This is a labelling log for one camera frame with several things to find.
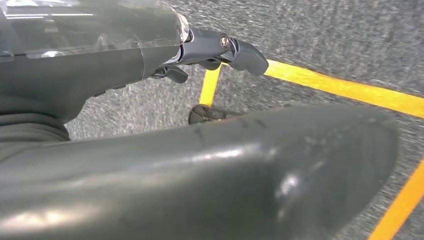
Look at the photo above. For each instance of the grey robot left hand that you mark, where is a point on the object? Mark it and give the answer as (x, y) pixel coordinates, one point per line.
(66, 76)

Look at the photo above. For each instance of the yellow floor tape square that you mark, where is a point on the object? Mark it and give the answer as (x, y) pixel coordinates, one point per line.
(397, 212)

